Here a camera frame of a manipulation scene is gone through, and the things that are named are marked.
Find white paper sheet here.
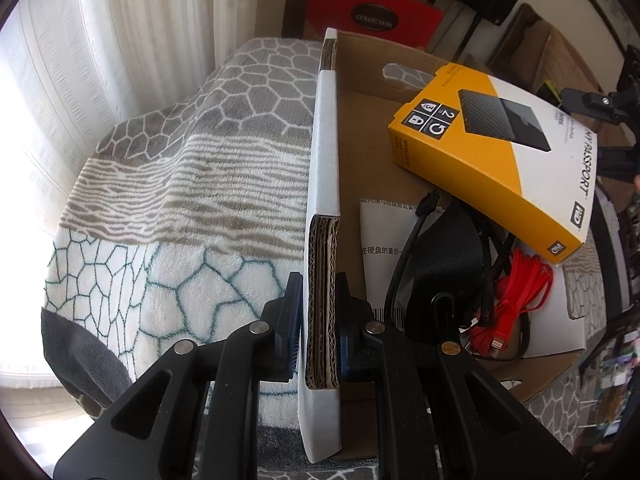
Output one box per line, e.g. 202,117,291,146
357,196,437,323

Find white cardboard box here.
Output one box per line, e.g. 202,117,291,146
297,26,592,464

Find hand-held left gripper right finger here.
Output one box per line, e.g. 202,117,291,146
336,272,582,480

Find yellow booklet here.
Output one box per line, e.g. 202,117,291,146
387,62,599,267

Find white curtain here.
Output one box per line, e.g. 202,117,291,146
0,0,297,413

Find green portable device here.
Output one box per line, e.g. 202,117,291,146
539,79,562,107

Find red Collection gift box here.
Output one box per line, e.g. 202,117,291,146
304,0,444,52

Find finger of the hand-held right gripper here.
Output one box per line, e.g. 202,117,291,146
592,142,640,187
559,44,640,124

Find black cable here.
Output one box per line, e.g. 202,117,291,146
386,189,442,312

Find white grey small box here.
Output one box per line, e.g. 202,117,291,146
519,269,589,359

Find brown sofa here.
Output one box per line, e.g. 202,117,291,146
494,2,632,122

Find black carrying case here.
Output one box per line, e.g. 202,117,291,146
404,204,487,347

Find black speaker stand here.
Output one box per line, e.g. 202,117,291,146
461,9,484,67

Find red cable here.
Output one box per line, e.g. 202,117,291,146
459,249,557,362

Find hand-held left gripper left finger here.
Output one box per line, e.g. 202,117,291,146
52,272,304,480

